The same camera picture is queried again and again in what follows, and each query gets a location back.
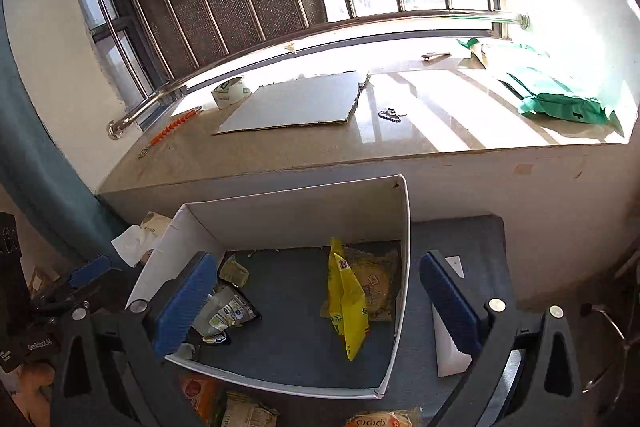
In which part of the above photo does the green plastic bag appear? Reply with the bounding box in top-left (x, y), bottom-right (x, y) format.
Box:
top-left (457, 38), bottom-right (621, 126)

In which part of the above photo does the orange white snack packet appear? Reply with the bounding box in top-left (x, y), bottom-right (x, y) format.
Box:
top-left (346, 409), bottom-right (423, 427)

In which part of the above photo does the white cardboard box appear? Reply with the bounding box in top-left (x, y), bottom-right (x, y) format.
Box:
top-left (125, 175), bottom-right (412, 400)

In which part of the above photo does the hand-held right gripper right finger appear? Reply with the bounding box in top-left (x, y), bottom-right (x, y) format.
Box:
top-left (419, 251), bottom-right (583, 427)

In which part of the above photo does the metal window railing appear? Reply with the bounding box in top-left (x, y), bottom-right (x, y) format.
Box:
top-left (42, 0), bottom-right (531, 140)

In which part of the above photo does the clear tape roll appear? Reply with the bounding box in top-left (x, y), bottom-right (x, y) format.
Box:
top-left (211, 76), bottom-right (252, 110)

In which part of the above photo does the clear biscuit packet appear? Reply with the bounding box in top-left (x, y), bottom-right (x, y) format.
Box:
top-left (320, 244), bottom-right (401, 323)

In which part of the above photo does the grey cardboard sheet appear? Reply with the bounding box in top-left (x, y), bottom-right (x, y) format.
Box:
top-left (212, 71), bottom-right (372, 136)

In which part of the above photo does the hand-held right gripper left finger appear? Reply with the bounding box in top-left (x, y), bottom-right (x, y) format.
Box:
top-left (50, 251), bottom-right (221, 427)

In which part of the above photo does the office chair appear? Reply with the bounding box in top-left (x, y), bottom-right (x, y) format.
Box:
top-left (580, 302), bottom-right (640, 400)

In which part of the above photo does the silver snack pouch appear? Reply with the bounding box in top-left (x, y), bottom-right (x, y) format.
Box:
top-left (192, 284), bottom-right (262, 345)

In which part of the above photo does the small tan snack packet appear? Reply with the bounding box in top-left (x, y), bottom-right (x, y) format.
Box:
top-left (218, 253), bottom-right (251, 289)

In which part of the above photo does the white flat device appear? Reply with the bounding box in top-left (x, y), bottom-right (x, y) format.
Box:
top-left (431, 254), bottom-right (474, 378)

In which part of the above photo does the beige tissue box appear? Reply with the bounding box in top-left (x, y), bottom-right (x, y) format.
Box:
top-left (111, 212), bottom-right (173, 268)

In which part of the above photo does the person's left hand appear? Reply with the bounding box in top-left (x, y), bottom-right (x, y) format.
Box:
top-left (14, 363), bottom-right (57, 413)

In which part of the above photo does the green white snack packet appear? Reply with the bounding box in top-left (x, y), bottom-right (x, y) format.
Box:
top-left (220, 389), bottom-right (280, 427)

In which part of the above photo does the yellow snack packet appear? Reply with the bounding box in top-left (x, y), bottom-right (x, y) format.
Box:
top-left (327, 237), bottom-right (372, 362)

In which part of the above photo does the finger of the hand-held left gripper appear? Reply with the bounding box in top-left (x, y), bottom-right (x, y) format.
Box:
top-left (29, 279), bottom-right (93, 315)
top-left (67, 254), bottom-right (113, 290)

